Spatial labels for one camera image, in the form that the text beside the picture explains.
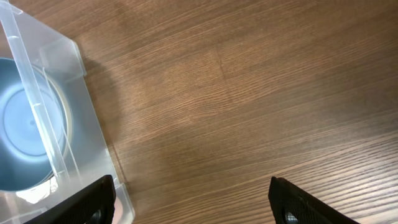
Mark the blue bowl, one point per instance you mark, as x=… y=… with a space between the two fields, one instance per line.
x=24 y=161

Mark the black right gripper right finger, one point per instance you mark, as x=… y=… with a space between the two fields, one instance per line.
x=290 y=204

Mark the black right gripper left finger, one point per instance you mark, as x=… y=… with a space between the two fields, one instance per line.
x=94 y=204

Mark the clear plastic storage bin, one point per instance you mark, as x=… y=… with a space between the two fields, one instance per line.
x=34 y=45

